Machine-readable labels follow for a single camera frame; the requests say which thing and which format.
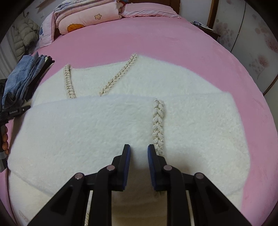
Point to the left hand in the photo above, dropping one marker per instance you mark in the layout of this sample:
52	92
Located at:
5	144

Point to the dark wooden nightstand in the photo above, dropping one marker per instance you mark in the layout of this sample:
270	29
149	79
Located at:
208	31

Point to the pink pillow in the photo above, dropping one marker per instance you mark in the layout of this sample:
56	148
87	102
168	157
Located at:
148	10

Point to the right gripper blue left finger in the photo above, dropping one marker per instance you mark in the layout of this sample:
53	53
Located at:
87	199

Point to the blue box on nightstand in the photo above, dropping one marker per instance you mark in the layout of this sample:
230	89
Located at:
196	23

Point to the white fuzzy cardigan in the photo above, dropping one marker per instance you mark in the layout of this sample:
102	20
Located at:
80	119

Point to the pink bed sheet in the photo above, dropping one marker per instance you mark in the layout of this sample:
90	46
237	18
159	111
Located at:
178	42

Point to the folded pink cartoon quilt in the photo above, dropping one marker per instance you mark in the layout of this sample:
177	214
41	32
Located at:
92	14

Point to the folded black garment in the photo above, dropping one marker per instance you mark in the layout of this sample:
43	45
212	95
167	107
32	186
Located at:
37	79

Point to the white cartoon cushion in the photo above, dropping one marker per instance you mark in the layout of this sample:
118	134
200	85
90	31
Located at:
47	30

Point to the folded blue jeans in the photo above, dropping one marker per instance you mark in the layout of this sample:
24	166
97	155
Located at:
20	78

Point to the white floral wardrobe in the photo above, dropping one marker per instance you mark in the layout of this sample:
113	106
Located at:
244	33

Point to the beige puffer jacket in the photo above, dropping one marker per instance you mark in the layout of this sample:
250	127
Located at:
25	33

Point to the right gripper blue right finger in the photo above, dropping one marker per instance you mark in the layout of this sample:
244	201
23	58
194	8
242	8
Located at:
191	199

